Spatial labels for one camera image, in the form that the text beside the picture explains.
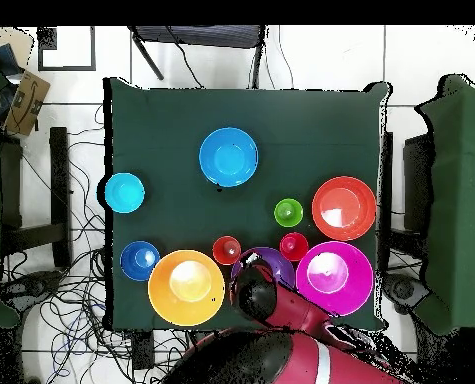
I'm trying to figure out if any cardboard box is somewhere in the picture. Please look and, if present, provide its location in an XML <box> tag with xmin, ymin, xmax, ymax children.
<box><xmin>3</xmin><ymin>70</ymin><xmax>51</xmax><ymax>138</ymax></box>

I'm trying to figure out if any tangle of black cables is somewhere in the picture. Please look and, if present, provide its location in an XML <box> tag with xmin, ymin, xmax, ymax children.
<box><xmin>0</xmin><ymin>103</ymin><xmax>192</xmax><ymax>384</ymax></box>

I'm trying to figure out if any green cup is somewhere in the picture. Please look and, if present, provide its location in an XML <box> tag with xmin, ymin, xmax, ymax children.
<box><xmin>273</xmin><ymin>198</ymin><xmax>305</xmax><ymax>228</ymax></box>

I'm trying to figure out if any small cyan ribbed bowl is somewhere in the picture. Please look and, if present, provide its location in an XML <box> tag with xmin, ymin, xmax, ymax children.
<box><xmin>104</xmin><ymin>172</ymin><xmax>146</xmax><ymax>214</ymax></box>

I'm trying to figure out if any black folding chair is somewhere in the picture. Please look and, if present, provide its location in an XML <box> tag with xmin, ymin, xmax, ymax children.
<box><xmin>127</xmin><ymin>25</ymin><xmax>269</xmax><ymax>90</ymax></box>

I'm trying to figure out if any orange cup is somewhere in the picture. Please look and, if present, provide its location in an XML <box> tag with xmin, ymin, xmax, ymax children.
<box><xmin>212</xmin><ymin>235</ymin><xmax>243</xmax><ymax>266</ymax></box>

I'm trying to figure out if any red cup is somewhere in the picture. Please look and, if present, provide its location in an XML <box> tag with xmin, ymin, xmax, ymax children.
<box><xmin>279</xmin><ymin>232</ymin><xmax>310</xmax><ymax>263</ymax></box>

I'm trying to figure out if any black square frame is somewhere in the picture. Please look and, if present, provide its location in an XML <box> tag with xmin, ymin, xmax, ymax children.
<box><xmin>37</xmin><ymin>25</ymin><xmax>97</xmax><ymax>72</ymax></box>

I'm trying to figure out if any beige board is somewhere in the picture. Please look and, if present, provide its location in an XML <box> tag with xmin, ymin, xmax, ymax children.
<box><xmin>0</xmin><ymin>26</ymin><xmax>35</xmax><ymax>70</ymax></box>

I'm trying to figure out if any large pink bowl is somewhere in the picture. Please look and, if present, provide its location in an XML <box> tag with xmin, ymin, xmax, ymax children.
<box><xmin>295</xmin><ymin>240</ymin><xmax>375</xmax><ymax>317</ymax></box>

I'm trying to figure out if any dark green tablecloth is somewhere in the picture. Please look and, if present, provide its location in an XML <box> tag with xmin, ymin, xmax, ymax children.
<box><xmin>102</xmin><ymin>76</ymin><xmax>394</xmax><ymax>333</ymax></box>

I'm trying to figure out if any orange bowl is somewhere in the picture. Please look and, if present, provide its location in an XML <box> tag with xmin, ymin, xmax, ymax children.
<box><xmin>311</xmin><ymin>175</ymin><xmax>378</xmax><ymax>242</ymax></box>

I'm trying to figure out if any black power strip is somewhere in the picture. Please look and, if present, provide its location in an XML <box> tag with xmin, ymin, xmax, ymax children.
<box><xmin>131</xmin><ymin>329</ymin><xmax>155</xmax><ymax>371</ymax></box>

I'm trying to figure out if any black H-shaped stand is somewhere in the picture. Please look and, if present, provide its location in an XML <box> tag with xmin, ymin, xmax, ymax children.
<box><xmin>0</xmin><ymin>126</ymin><xmax>73</xmax><ymax>270</ymax></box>
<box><xmin>380</xmin><ymin>131</ymin><xmax>431</xmax><ymax>274</ymax></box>

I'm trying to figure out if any small dark blue bowl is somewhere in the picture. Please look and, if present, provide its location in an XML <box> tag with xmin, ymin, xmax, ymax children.
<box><xmin>119</xmin><ymin>240</ymin><xmax>161</xmax><ymax>282</ymax></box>

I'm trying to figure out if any purple bowl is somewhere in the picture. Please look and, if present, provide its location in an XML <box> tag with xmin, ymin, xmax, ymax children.
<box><xmin>230</xmin><ymin>246</ymin><xmax>297</xmax><ymax>291</ymax></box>

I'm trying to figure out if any large yellow bowl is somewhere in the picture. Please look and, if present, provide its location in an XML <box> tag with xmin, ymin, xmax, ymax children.
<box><xmin>147</xmin><ymin>249</ymin><xmax>227</xmax><ymax>328</ymax></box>

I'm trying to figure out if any sky blue bowl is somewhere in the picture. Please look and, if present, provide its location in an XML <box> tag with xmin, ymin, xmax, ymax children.
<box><xmin>198</xmin><ymin>126</ymin><xmax>260</xmax><ymax>188</ymax></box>

